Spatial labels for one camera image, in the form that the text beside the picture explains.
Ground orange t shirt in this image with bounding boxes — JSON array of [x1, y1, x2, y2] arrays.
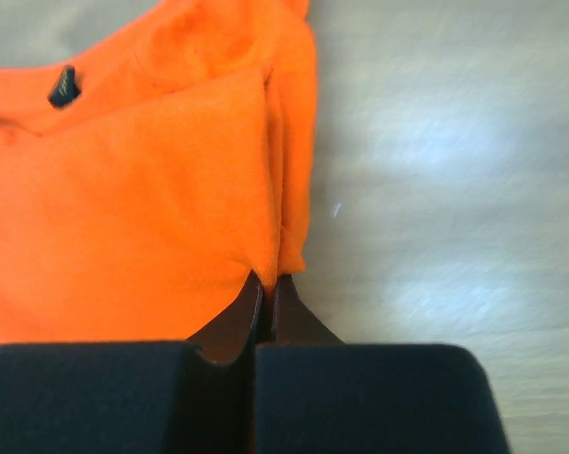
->
[[0, 1, 317, 345]]

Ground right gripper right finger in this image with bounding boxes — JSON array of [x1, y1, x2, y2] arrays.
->
[[254, 276, 510, 453]]

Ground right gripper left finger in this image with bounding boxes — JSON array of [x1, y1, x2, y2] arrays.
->
[[0, 274, 264, 453]]

